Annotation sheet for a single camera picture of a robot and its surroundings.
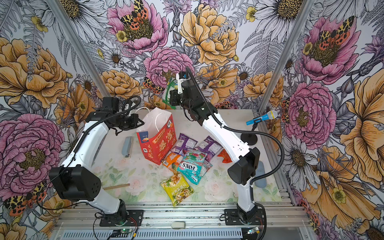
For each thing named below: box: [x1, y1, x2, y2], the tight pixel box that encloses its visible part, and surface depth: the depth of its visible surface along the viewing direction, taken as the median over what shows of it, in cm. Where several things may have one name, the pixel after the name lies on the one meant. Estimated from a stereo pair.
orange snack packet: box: [162, 151, 182, 168], surface depth 93 cm
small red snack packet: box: [217, 148, 233, 164], surface depth 95 cm
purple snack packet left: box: [170, 133, 198, 155], surface depth 101 cm
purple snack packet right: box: [194, 135, 224, 162], surface depth 99 cm
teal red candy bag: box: [183, 149, 208, 163], surface depth 93 cm
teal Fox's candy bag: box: [177, 159, 213, 186], surface depth 89 cm
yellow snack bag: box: [160, 173, 195, 207], surface depth 83 cm
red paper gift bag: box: [135, 107, 177, 166], surface depth 87 cm
